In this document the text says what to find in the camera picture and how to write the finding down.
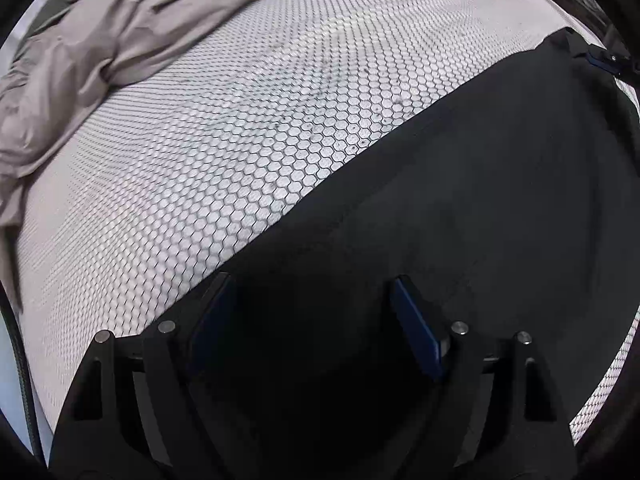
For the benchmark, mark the white honeycomb mattress cover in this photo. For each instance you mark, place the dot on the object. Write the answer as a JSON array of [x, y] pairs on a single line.
[[240, 130]]

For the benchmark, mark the grey crumpled bed sheet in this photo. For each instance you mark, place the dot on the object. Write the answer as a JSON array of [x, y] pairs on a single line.
[[65, 85]]

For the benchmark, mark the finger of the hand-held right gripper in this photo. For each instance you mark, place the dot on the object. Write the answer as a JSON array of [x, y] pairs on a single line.
[[602, 59]]

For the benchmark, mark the black pants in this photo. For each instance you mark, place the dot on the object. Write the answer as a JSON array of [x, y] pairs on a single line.
[[450, 200]]

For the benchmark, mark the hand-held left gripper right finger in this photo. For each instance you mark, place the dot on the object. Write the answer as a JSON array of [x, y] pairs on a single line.
[[419, 327]]

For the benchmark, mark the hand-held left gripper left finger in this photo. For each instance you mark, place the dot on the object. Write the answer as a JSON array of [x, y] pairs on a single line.
[[216, 320]]

